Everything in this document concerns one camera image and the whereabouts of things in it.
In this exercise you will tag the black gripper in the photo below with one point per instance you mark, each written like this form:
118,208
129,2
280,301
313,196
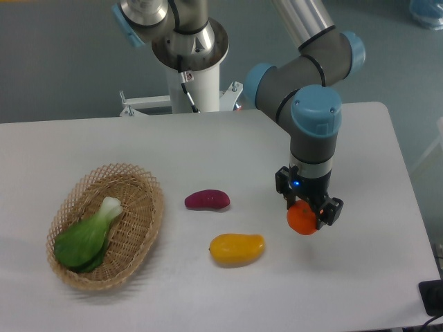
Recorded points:
311,190

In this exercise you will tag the orange fruit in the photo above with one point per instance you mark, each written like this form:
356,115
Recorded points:
301,218

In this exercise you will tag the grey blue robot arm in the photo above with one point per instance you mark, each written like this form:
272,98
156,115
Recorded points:
298,96

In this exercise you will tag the woven wicker basket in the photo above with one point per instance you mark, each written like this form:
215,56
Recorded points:
131,234

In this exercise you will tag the yellow mango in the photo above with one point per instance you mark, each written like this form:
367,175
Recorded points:
233,249

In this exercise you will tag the purple sweet potato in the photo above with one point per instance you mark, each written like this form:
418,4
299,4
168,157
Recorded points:
207,199

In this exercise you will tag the black device at edge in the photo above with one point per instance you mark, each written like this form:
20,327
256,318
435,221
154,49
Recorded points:
431,294

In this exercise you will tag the blue object top right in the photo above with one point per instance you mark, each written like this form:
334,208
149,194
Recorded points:
428,13

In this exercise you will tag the green bok choy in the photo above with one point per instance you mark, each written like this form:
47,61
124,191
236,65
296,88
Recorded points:
82,247

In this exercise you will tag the white frame right edge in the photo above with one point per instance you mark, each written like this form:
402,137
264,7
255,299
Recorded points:
429,156

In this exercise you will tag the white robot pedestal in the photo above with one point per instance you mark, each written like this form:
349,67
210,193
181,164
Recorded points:
188,92

